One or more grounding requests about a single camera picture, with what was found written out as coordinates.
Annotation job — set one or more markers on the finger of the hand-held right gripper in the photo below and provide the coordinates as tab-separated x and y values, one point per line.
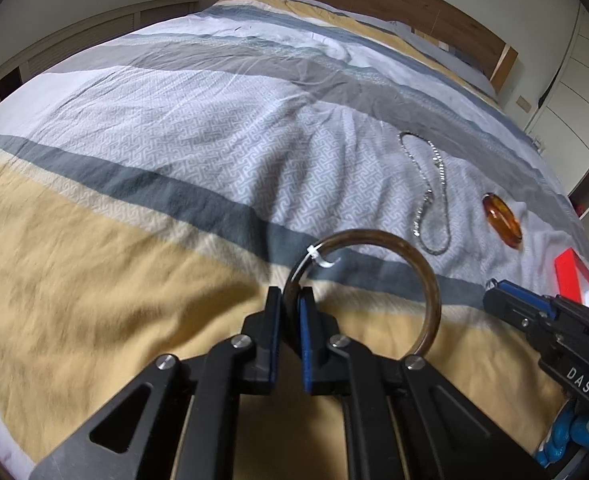
509	310
524	296

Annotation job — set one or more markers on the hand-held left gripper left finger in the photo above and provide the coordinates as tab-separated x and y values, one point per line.
276	340

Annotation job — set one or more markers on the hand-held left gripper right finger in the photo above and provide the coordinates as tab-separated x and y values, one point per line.
307	355

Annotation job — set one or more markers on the red cardboard box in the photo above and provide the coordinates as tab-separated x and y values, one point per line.
571	270

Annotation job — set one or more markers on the brown bangle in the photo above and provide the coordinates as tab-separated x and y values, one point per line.
424	280

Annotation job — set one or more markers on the person's right hand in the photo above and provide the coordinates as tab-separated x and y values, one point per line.
564	435

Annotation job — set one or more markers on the amber bangle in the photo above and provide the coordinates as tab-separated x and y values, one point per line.
504	220

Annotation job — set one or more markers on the striped blanket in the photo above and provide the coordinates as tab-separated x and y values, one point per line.
174	160

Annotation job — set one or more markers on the white wardrobe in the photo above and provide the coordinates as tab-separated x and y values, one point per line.
584	85

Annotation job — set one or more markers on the grey pillow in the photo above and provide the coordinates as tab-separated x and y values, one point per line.
454	62

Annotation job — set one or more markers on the wooden headboard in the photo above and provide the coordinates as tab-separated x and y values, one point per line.
399	0

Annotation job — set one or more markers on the wall switch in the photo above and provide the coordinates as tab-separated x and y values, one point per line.
523	103

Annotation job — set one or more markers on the low wall cabinet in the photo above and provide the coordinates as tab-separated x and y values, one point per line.
74	35

